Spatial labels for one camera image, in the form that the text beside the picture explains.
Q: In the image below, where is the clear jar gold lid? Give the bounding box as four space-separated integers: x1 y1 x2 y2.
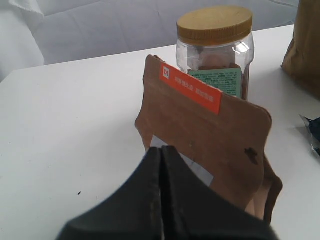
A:
176 5 255 100

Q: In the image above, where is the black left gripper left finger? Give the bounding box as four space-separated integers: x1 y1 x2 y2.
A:
57 147 164 240

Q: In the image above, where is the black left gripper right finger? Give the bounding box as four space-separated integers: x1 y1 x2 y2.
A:
161 145 320 240

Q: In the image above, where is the blue noodle packet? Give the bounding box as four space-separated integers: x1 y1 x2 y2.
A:
299 115 320 158

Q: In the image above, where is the brown paper shopping bag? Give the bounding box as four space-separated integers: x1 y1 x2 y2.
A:
281 0 320 99

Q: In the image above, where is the brown kraft pouch orange label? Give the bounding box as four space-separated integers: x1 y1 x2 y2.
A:
135 55 283 223

